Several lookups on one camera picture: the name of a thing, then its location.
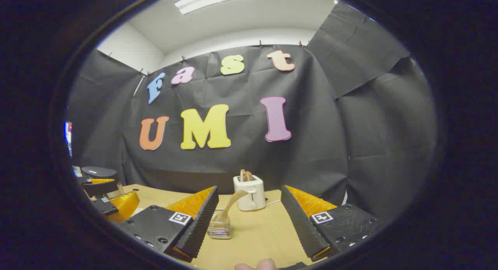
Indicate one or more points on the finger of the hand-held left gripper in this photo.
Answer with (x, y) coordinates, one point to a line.
(99, 172)
(124, 204)

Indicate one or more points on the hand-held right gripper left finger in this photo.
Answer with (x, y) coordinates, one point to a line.
(200, 223)

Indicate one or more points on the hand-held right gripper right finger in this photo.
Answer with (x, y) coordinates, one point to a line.
(299, 223)

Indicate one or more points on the wooden spoon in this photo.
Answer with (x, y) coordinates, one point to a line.
(229, 204)

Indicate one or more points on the computer monitor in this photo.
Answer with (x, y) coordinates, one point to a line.
(68, 139)

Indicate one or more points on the white toaster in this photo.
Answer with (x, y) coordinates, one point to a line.
(251, 192)

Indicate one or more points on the toast bread slice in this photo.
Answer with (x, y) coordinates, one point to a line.
(246, 175)

